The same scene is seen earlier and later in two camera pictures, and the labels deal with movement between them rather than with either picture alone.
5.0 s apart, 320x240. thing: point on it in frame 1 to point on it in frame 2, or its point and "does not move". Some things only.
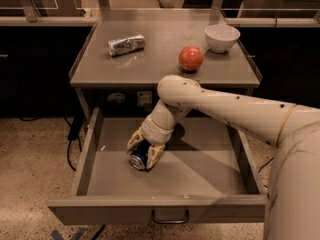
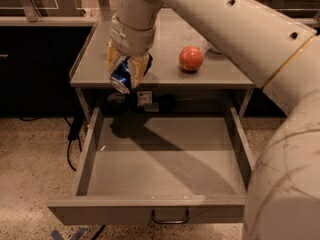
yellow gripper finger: x=154 y=152 to x=137 y=67
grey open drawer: x=206 y=174 does not move
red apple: x=190 y=57 does not move
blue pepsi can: x=138 y=156 to x=120 y=77
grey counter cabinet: x=128 y=52 does not move
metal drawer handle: x=170 y=221 does not move
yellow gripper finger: x=135 y=138 to x=114 y=55
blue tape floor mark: x=57 y=236 does not move
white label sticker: x=144 y=99 does not move
